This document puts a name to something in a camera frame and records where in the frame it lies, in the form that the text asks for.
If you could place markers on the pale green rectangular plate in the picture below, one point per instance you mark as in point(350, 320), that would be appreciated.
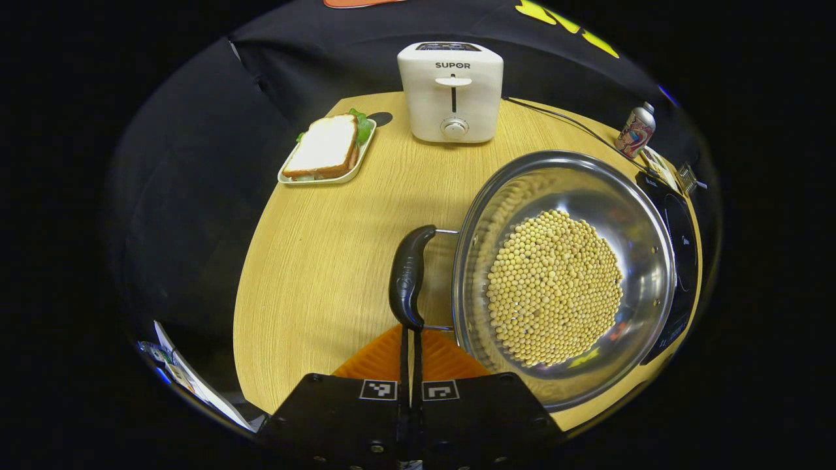
point(313, 182)

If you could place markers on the white divided dish of beans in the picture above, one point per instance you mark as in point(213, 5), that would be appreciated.
point(659, 168)

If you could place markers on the white toaster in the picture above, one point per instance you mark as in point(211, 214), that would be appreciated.
point(418, 98)

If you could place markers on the sandwich with lettuce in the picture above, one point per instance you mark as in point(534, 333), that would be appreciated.
point(323, 147)

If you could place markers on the black induction cooktop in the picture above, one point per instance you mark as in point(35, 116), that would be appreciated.
point(682, 248)

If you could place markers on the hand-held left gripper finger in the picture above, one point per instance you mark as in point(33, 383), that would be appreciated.
point(404, 405)
point(418, 405)

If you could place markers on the silver bottle with colourful label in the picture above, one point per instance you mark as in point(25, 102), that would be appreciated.
point(635, 134)

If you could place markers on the pile of soybeans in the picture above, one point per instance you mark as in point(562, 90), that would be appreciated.
point(555, 287)

